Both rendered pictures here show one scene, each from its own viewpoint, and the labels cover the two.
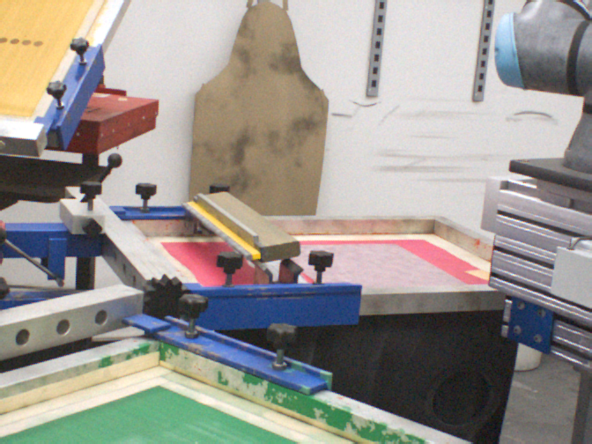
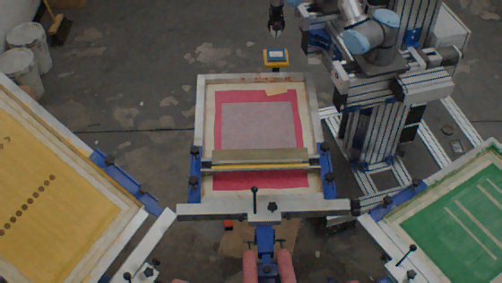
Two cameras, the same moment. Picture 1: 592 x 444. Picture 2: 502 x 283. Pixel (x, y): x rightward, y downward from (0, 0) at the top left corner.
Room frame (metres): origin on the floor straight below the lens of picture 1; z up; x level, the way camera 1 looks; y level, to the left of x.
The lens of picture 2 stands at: (1.60, 1.34, 2.68)
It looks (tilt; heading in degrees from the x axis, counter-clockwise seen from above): 49 degrees down; 291
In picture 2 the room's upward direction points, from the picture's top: straight up
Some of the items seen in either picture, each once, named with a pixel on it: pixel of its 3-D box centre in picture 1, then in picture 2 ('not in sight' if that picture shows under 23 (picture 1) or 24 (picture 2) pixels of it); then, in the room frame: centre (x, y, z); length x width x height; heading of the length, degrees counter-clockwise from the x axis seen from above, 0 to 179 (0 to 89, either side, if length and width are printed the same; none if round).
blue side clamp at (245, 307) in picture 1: (272, 303); (324, 172); (1.76, 0.03, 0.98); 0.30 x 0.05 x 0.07; 113
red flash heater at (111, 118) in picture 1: (55, 116); not in sight; (3.11, 0.71, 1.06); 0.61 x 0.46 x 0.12; 173
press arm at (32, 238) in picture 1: (49, 240); (264, 235); (1.89, 0.43, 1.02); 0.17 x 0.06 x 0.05; 113
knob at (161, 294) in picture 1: (163, 297); (351, 207); (1.61, 0.19, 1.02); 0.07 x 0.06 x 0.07; 113
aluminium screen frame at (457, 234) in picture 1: (336, 258); (258, 132); (2.11, -0.09, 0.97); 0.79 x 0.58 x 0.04; 113
